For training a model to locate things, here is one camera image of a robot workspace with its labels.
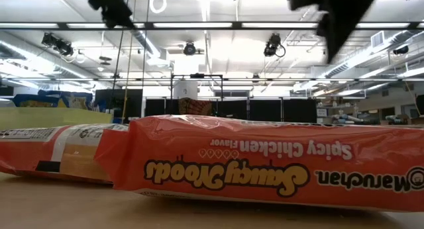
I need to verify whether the cluttered workbench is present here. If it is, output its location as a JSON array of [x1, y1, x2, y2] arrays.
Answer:
[[317, 86, 424, 126]]

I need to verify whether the large black screen panel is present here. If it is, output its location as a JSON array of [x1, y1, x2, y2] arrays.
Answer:
[[95, 89, 143, 119]]

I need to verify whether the orange Saucy Noods pack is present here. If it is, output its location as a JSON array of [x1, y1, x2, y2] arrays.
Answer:
[[0, 122, 130, 184], [94, 114, 424, 212]]

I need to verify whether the silver ventilation duct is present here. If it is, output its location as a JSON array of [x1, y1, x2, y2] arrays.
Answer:
[[326, 30, 424, 78]]

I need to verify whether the white cylindrical tank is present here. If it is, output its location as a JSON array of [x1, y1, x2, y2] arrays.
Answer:
[[173, 79, 199, 100]]

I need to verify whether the black overhead frame beam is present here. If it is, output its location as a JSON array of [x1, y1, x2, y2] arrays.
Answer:
[[0, 21, 424, 32]]

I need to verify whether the white cable loop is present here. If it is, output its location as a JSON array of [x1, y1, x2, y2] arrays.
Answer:
[[148, 0, 168, 14]]

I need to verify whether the thin yellow hanging cord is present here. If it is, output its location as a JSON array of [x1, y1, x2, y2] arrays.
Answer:
[[121, 33, 133, 123]]

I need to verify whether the blue yellow Maruchan noodle pack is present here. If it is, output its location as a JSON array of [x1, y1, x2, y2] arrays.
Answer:
[[38, 89, 96, 110], [12, 93, 62, 109]]

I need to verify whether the thin black stand frame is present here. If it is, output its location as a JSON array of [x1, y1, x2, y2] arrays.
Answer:
[[170, 73, 224, 101]]

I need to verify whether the translucent yellow plastic bin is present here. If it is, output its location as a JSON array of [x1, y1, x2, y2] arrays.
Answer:
[[0, 106, 114, 130]]

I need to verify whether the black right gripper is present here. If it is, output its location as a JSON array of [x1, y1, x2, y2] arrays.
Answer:
[[287, 0, 376, 64]]

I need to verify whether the black divider panel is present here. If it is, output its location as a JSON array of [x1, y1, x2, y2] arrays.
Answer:
[[283, 98, 318, 123], [211, 99, 248, 121], [144, 99, 166, 117], [248, 99, 282, 122]]

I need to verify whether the orange ribbed object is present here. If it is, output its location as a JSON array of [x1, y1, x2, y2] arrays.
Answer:
[[178, 97, 213, 116]]

